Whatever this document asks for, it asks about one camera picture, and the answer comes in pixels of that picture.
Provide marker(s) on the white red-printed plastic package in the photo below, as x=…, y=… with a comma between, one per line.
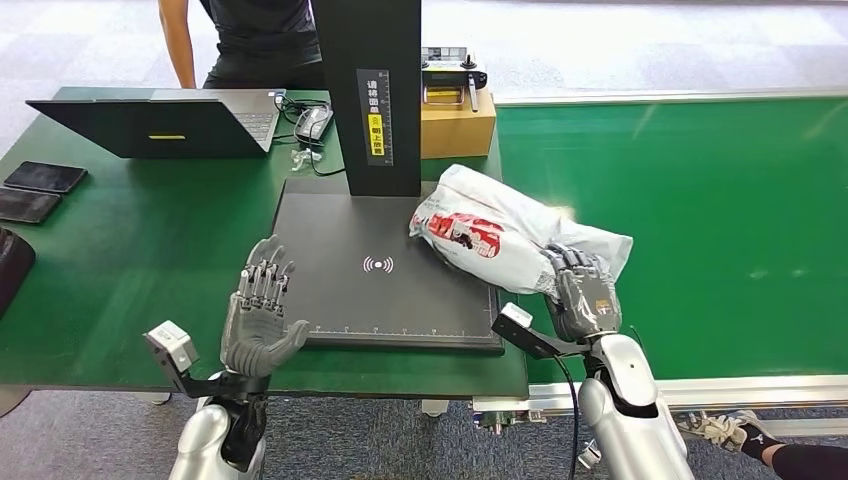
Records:
x=490, y=225

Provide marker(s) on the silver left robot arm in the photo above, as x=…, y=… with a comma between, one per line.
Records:
x=202, y=440

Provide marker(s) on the black inbound scanner machine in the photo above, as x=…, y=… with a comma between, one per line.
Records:
x=358, y=291

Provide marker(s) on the brown cardboard box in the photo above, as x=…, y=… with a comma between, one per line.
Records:
x=457, y=129

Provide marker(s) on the person's leg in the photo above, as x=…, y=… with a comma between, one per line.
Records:
x=808, y=460

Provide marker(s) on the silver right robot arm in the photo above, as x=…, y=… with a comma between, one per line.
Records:
x=629, y=424

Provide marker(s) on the black smartphone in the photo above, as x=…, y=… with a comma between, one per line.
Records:
x=26, y=205
x=45, y=177

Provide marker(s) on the black laptop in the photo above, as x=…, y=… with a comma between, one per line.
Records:
x=152, y=129

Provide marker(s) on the dark delivery box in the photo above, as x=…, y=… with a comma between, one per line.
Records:
x=13, y=268

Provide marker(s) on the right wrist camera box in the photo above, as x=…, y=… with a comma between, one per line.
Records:
x=523, y=331

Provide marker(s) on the small clear plastic piece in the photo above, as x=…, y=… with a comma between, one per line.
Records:
x=305, y=159

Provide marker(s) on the person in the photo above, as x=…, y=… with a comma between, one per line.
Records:
x=265, y=40

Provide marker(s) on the green conveyor belt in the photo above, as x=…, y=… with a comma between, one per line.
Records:
x=729, y=199

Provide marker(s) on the white sneaker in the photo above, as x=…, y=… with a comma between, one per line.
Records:
x=719, y=427

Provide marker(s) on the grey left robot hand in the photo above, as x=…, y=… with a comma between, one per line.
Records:
x=255, y=338

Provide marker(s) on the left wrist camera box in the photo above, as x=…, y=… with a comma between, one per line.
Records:
x=171, y=344

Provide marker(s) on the grey power adapter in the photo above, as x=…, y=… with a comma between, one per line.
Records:
x=313, y=122

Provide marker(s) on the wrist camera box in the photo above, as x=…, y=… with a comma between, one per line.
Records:
x=523, y=331
x=171, y=344

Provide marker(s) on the black remote controller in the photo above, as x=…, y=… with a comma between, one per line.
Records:
x=450, y=76

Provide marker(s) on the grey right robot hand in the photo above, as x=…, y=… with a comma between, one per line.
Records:
x=583, y=298

